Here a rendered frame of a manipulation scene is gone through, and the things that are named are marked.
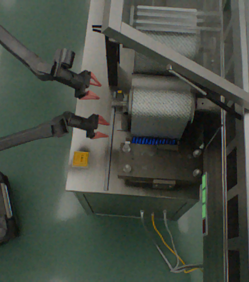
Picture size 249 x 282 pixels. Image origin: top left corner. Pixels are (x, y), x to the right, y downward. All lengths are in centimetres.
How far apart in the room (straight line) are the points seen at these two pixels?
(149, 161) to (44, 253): 129
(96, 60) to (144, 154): 66
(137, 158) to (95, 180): 25
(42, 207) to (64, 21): 168
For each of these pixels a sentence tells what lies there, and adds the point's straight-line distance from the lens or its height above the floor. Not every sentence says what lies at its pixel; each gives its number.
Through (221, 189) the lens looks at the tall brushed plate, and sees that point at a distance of 122.
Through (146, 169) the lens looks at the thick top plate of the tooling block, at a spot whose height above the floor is 103.
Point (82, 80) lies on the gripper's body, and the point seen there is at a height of 139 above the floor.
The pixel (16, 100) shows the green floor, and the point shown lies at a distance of 302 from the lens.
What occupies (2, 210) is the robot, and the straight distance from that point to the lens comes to 250.
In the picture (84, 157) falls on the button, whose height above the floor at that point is 92.
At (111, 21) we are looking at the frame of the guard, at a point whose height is 199.
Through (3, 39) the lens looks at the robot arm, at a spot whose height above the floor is 148.
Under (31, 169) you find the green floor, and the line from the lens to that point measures 276.
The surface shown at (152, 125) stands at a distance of 152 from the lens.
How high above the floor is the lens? 257
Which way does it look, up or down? 71 degrees down
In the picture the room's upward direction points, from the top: straight up
